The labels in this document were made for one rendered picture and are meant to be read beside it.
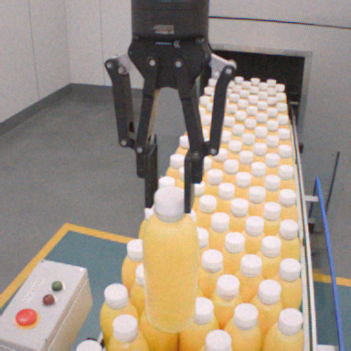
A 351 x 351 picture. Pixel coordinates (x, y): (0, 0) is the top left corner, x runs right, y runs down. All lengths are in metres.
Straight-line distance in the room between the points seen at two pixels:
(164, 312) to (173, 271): 0.08
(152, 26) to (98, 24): 4.61
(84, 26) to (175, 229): 4.68
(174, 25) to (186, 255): 0.27
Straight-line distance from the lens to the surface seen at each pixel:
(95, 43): 5.04
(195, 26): 0.37
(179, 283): 0.51
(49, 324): 0.69
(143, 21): 0.37
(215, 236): 0.88
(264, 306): 0.73
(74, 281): 0.76
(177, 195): 0.47
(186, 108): 0.41
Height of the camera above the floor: 1.62
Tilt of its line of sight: 28 degrees down
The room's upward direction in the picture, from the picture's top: straight up
